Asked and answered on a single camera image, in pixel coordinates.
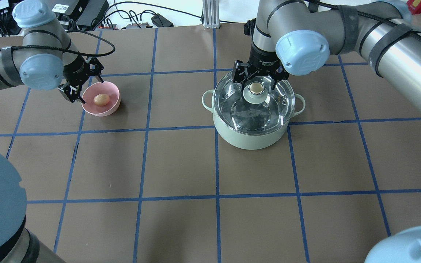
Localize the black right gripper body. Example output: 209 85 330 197
249 44 281 76

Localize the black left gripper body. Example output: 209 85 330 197
63 55 91 87

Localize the beige egg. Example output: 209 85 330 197
93 94 110 107

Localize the glass pot lid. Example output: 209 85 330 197
212 73 306 135

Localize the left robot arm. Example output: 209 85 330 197
0 0 104 103

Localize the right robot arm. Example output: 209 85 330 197
232 0 421 112

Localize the mint green electric pot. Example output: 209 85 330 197
201 73 306 150

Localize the pink bowl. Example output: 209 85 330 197
82 81 121 117

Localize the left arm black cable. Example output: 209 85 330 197
0 29 116 58

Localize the aluminium frame post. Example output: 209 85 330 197
202 0 220 29

